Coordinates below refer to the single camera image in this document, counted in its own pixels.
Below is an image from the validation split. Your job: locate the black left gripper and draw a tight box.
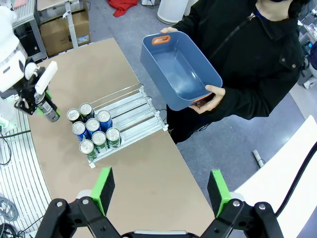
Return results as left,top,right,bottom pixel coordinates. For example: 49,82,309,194
14,76,61,118

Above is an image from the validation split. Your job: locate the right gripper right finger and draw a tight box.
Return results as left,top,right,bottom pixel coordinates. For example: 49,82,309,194
200,170,284,238

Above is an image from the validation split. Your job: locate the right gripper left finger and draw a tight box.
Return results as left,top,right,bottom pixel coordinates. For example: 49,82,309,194
36,167,122,238

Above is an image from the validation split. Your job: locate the black beverage can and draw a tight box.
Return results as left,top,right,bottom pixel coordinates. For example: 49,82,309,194
66,108,82,124
34,90,61,123
79,102,95,121

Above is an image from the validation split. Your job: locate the blue Pocari Sweat can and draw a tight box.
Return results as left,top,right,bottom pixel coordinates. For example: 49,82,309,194
71,121,91,143
85,118,102,137
97,110,113,132

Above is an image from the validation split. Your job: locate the blue bin with orange handles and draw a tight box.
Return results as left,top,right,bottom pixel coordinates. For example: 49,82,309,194
140,31,223,112

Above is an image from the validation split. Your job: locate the white slatted robot base platform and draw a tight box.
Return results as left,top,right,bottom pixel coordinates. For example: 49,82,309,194
0,109,54,238

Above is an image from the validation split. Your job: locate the person's right forearm black sleeve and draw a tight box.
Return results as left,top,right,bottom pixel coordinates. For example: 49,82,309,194
172,4,223,34

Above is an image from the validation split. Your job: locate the person's left forearm black sleeve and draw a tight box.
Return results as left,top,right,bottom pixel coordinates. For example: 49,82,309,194
221,81,298,121

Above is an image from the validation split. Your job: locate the white clear can dispenser rack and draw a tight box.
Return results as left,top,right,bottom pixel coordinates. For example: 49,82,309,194
88,83,169,169

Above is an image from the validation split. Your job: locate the person's left hand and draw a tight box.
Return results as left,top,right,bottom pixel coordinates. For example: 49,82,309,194
189,84,226,115

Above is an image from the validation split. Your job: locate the large white table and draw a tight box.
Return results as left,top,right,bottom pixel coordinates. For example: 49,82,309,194
232,115,317,238

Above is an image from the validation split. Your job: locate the grey table leg foot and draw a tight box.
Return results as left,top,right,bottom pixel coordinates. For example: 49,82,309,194
252,149,266,169

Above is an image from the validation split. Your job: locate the large brown cardboard box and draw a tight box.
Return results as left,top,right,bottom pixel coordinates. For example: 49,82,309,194
39,8,90,57

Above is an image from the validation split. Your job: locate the wooden top adjustable table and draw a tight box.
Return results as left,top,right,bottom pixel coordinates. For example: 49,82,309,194
37,0,86,49

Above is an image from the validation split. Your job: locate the pink flat item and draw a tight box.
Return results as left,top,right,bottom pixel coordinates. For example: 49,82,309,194
12,0,32,9

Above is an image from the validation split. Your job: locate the red cloth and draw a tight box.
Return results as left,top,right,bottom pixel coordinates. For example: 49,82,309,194
107,0,138,18

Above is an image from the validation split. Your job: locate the person in black jacket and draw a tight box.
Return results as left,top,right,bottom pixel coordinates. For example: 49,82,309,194
166,0,310,144

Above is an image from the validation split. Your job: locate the white cylindrical air purifier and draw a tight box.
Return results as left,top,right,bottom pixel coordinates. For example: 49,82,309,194
157,0,189,25

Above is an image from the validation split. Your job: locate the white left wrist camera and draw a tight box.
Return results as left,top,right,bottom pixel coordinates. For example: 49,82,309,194
24,60,59,96

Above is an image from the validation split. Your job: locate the black cable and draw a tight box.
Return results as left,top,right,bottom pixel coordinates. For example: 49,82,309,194
0,128,32,166

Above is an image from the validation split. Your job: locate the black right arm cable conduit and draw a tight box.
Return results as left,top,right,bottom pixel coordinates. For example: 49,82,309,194
274,141,317,219

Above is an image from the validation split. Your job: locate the grey cable coil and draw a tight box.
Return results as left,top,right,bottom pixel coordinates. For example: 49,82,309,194
0,197,19,223

